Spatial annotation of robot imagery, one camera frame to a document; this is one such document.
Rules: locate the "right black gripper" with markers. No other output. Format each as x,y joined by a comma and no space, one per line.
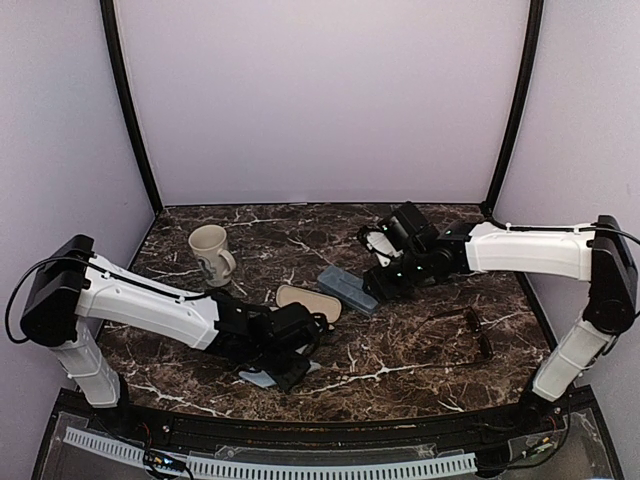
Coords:
382,289

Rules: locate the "right black frame post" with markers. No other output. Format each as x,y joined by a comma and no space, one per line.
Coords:
525,71

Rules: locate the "blue cleaning cloth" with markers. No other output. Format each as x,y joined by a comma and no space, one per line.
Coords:
263,380

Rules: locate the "black front rail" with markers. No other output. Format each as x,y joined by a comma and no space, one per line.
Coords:
484,429

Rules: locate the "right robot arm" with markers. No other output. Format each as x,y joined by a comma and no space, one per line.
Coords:
411,250

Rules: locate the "dark sunglasses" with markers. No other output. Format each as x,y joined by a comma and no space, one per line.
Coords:
451,339

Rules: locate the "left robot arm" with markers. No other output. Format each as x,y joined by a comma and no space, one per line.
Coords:
75,284

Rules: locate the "left black frame post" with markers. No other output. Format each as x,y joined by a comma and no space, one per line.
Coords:
119,73

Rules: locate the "white slotted cable duct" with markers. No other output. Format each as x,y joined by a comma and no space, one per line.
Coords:
239,463

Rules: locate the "black frame post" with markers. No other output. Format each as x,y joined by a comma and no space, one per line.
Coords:
525,71
119,73

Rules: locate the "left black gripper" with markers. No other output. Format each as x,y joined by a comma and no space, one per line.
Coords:
287,379

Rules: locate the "black glasses case cream lining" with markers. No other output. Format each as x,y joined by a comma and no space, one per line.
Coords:
315,302

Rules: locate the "cream paper cup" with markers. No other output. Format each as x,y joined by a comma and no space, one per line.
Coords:
209,244

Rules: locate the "grey glasses case green lining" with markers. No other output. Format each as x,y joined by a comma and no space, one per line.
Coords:
348,288

